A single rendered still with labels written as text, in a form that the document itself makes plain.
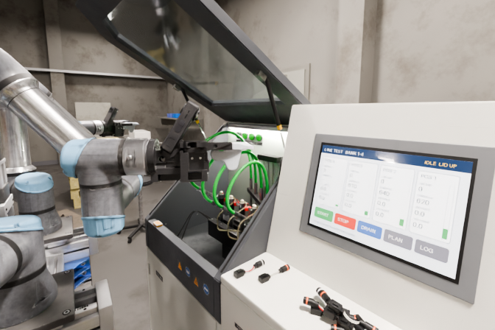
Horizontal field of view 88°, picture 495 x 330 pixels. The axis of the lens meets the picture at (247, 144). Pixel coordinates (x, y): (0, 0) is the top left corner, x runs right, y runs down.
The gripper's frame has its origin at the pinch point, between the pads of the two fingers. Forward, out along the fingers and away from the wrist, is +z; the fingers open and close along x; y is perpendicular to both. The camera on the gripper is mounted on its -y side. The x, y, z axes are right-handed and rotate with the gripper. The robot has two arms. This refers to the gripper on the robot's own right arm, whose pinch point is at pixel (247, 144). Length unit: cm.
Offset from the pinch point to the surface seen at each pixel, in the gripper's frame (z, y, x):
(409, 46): 189, -95, -171
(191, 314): -17, 69, -53
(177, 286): -23, 62, -62
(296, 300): 16, 46, -17
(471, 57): 211, -70, -130
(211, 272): -8, 46, -38
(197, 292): -13, 57, -47
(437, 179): 47.9, 9.5, -1.3
